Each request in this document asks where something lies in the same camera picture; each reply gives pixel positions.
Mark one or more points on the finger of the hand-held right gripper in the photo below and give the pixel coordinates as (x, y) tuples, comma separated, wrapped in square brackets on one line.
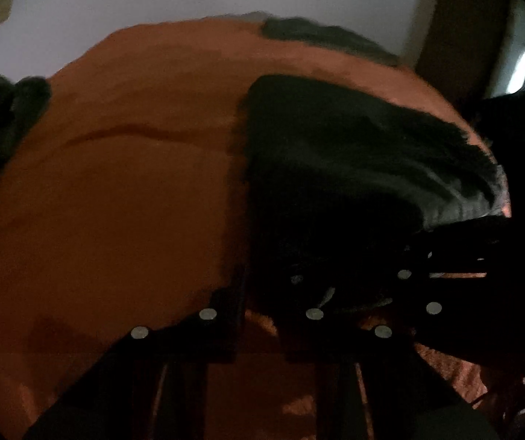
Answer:
[(464, 238), (420, 291)]

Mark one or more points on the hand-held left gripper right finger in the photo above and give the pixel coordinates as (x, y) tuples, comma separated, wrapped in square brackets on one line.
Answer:
[(303, 339)]

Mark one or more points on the orange fleece blanket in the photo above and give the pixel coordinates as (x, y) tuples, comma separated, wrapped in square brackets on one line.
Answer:
[(129, 192)]

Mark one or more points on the folded grey-green cloth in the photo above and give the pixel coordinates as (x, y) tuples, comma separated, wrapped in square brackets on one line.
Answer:
[(326, 36)]

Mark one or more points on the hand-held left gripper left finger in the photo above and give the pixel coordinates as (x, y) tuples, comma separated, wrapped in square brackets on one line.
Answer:
[(225, 330)]

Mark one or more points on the dark grey-green fleece garment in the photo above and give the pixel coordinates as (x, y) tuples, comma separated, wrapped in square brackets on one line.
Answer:
[(335, 156)]

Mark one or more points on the dark wooden door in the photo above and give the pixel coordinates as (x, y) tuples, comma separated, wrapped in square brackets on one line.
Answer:
[(464, 23)]

